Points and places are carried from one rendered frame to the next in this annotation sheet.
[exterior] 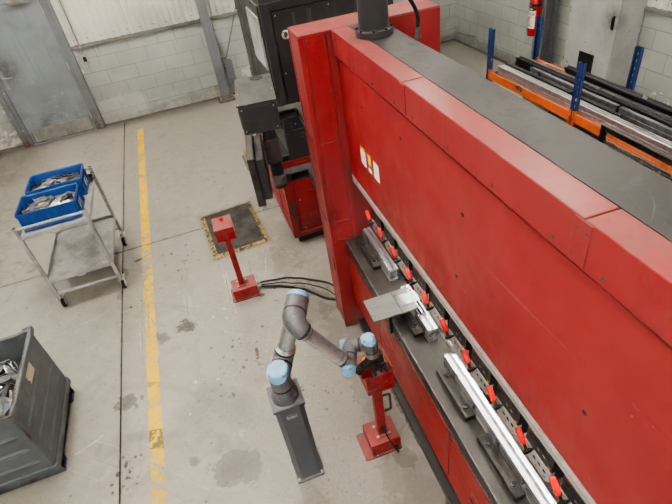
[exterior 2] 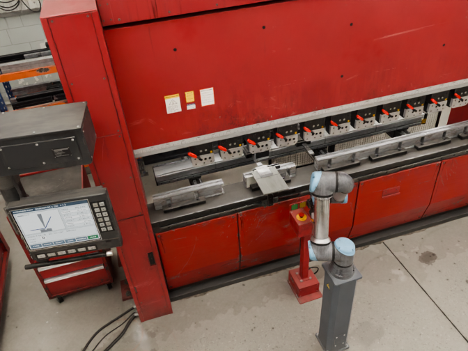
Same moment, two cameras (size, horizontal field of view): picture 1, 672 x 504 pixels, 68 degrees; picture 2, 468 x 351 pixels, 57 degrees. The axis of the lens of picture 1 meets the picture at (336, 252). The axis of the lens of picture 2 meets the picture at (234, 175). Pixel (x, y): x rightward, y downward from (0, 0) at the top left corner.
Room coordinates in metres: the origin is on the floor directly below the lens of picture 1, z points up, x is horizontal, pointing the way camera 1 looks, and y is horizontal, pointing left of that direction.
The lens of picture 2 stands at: (2.36, 2.05, 2.84)
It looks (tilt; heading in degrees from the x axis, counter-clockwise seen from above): 37 degrees down; 268
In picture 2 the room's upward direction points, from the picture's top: 5 degrees counter-clockwise
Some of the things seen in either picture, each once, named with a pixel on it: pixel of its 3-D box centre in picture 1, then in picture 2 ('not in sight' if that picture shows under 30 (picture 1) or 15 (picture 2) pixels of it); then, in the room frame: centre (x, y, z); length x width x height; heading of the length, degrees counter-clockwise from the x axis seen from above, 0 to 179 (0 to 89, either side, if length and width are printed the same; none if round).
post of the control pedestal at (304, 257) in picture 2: (378, 405); (304, 252); (1.78, -0.10, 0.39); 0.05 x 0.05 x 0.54; 13
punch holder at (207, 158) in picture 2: (382, 222); (200, 151); (2.46, -0.31, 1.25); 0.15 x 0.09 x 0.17; 12
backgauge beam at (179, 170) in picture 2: not in sight; (297, 143); (1.71, -0.77, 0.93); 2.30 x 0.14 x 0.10; 12
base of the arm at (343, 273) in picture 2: (283, 389); (342, 264); (1.68, 0.40, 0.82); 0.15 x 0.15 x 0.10
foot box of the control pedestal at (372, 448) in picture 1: (378, 436); (304, 283); (1.77, -0.07, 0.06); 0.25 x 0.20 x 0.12; 103
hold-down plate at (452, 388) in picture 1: (455, 393); (340, 166); (1.44, -0.47, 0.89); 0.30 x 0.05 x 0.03; 12
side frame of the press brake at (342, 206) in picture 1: (377, 187); (118, 168); (3.03, -0.37, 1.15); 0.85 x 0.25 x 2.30; 102
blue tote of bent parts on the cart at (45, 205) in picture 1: (51, 207); not in sight; (3.98, 2.45, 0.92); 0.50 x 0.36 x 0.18; 103
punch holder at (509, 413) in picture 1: (515, 406); (387, 110); (1.09, -0.60, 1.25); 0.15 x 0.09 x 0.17; 12
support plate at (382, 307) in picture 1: (390, 304); (269, 180); (2.01, -0.26, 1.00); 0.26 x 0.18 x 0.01; 102
